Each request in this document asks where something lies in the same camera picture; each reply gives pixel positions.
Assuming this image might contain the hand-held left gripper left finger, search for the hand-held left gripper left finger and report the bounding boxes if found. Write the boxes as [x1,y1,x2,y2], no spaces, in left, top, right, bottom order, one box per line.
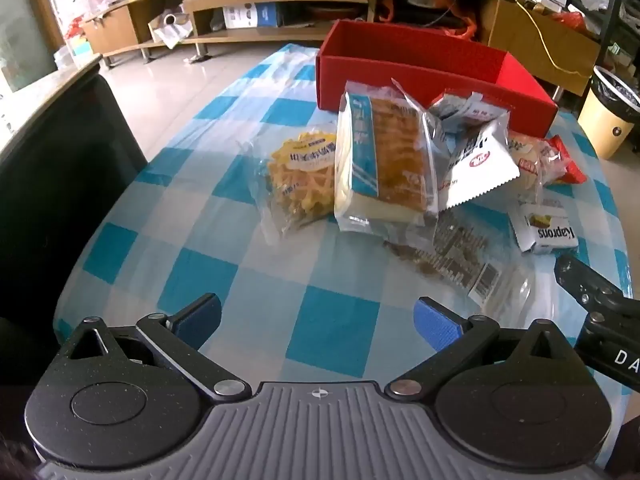
[57,294,252,403]

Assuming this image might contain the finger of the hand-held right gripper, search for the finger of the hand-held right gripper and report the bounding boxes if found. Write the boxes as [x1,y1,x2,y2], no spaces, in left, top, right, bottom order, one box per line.
[554,254,640,315]

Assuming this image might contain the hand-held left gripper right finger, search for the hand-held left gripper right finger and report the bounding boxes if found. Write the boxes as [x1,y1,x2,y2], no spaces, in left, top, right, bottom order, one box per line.
[385,296,580,403]

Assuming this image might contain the white wafer packet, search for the white wafer packet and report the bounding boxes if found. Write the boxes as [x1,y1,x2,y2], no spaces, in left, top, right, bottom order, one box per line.
[509,200,580,256]

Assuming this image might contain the brown jerky packet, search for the brown jerky packet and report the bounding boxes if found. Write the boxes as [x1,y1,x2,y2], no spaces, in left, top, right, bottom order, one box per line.
[382,210,536,321]

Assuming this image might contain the round bun packet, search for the round bun packet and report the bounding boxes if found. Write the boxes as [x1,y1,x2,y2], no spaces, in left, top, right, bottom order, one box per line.
[507,132,588,196]

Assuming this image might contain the white foil snack packet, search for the white foil snack packet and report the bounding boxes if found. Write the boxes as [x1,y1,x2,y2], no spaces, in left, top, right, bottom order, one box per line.
[442,112,522,211]

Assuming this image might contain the yellow waffle snack packet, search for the yellow waffle snack packet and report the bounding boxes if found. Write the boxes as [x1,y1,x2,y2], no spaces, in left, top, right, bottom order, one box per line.
[255,130,341,236]

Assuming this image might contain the blue white bread packet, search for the blue white bread packet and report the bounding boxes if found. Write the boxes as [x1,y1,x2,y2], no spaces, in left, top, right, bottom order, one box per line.
[332,80,448,241]

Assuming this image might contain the red cardboard box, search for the red cardboard box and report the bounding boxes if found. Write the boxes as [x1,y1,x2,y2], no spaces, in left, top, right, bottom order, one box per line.
[314,20,559,138]

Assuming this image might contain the cream trash bin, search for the cream trash bin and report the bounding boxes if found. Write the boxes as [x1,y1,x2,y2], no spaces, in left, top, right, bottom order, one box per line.
[577,65,640,161]

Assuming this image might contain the black chair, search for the black chair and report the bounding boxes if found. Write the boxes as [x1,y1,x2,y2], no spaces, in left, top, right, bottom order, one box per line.
[0,72,149,321]

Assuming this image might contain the wooden tv stand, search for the wooden tv stand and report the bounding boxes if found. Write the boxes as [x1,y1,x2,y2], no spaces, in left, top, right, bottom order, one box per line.
[80,0,602,98]

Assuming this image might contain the red plastic bag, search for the red plastic bag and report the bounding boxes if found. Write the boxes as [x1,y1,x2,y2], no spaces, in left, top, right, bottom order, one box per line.
[547,10,586,33]

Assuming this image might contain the grey side counter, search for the grey side counter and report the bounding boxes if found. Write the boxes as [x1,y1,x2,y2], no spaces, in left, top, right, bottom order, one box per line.
[0,54,103,161]

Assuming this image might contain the black shelf rack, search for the black shelf rack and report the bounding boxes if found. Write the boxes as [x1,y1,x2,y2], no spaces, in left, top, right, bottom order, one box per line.
[567,0,640,68]

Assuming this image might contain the orange plastic bag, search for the orange plastic bag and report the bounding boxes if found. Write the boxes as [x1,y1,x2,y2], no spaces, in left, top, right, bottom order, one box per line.
[382,0,478,41]

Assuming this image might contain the blue white carton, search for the blue white carton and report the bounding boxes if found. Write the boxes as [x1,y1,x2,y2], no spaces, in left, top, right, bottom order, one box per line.
[222,2,284,30]

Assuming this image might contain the yellow cable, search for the yellow cable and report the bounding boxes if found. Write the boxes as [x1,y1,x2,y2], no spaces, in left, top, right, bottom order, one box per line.
[510,0,596,78]

